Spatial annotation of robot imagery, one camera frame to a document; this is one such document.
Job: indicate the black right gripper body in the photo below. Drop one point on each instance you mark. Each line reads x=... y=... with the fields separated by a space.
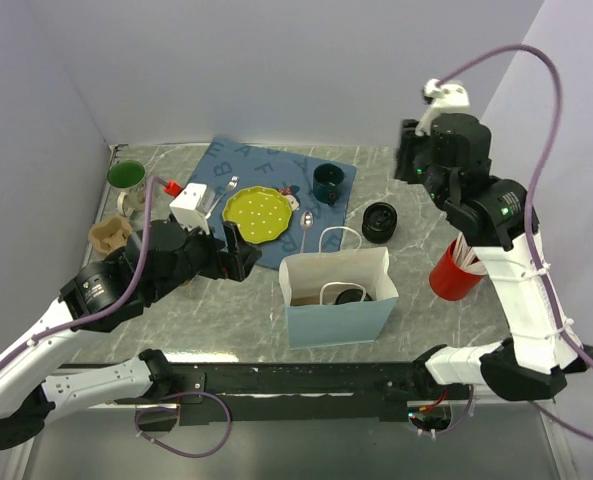
x=412 y=159

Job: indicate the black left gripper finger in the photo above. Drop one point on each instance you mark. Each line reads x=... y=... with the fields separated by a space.
x=245 y=258
x=232 y=235

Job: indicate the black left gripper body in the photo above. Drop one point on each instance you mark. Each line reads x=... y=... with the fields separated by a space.
x=201 y=257

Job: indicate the brown cardboard cup carrier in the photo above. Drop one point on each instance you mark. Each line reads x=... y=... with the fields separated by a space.
x=303 y=301

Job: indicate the stack of black cup lids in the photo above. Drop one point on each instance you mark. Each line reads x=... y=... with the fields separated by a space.
x=379 y=222

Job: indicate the light blue paper bag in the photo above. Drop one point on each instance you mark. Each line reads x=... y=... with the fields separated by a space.
x=326 y=275

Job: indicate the black plastic cup lid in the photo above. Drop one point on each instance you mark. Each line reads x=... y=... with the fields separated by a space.
x=352 y=295

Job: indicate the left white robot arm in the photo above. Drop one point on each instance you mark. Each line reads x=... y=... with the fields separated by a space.
x=33 y=396

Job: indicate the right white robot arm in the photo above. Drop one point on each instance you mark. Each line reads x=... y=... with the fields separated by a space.
x=533 y=362

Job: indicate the green polka dot plate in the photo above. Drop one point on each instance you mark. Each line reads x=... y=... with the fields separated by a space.
x=262 y=214

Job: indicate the silver fork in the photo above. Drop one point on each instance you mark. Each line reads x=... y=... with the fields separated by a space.
x=231 y=186

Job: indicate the blue letter placemat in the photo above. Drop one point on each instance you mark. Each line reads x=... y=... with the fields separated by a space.
x=257 y=166

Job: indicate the silver spoon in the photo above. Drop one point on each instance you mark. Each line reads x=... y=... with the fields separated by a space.
x=306 y=222

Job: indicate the small cartoon figure toy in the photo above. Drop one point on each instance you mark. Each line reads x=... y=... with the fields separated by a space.
x=291 y=194

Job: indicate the green interior floral mug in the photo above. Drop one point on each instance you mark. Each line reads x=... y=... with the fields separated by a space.
x=128 y=178

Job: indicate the dark teal mug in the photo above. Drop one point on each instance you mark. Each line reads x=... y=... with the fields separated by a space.
x=327 y=183

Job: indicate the red cup with stirrers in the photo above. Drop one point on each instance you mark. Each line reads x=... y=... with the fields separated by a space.
x=450 y=282

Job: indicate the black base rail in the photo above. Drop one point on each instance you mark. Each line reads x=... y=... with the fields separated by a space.
x=314 y=391

